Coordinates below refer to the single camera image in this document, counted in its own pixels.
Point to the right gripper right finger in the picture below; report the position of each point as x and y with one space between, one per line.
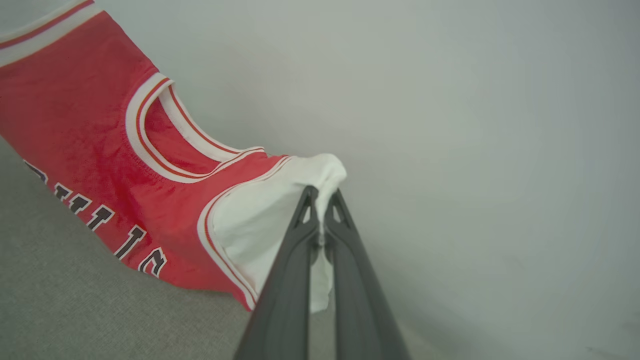
357 310

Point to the red and white basketball jersey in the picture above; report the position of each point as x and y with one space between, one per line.
100 145

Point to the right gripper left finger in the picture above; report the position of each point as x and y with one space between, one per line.
285 300

